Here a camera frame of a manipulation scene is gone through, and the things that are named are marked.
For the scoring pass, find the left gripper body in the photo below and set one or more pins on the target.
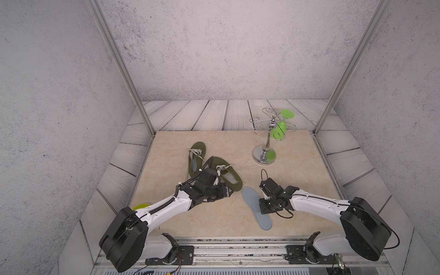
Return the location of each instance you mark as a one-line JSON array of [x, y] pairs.
[[216, 192]]

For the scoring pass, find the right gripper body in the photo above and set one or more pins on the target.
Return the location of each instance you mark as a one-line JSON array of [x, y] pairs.
[[267, 205]]

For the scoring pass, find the grey insole one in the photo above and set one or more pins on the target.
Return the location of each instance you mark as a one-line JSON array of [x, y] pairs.
[[251, 198]]

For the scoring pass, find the olive green shoe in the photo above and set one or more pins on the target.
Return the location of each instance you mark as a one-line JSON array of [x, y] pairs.
[[196, 158], [227, 173]]

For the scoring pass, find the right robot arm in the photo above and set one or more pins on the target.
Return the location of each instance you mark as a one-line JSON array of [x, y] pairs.
[[364, 231]]

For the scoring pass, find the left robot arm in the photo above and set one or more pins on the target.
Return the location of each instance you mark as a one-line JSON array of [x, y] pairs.
[[126, 241]]

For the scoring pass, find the chrome metal stand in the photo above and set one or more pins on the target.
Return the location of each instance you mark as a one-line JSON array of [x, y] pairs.
[[264, 154]]

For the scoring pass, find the green plastic bowl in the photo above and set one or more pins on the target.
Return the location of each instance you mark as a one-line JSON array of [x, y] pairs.
[[141, 207]]

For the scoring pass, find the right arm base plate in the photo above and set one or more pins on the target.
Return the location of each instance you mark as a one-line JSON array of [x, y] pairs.
[[295, 255]]

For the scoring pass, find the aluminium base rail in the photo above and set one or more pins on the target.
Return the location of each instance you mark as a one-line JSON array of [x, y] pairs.
[[258, 256]]

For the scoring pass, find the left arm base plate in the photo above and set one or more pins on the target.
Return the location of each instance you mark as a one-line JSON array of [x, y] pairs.
[[181, 255]]

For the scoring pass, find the left aluminium frame post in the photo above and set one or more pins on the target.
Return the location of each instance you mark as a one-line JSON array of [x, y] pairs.
[[117, 57]]

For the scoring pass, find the aluminium frame post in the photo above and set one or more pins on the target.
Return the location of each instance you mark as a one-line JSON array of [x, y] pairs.
[[364, 41], [117, 57]]

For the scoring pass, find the right aluminium frame post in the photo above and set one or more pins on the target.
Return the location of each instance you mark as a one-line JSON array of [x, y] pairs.
[[364, 41]]

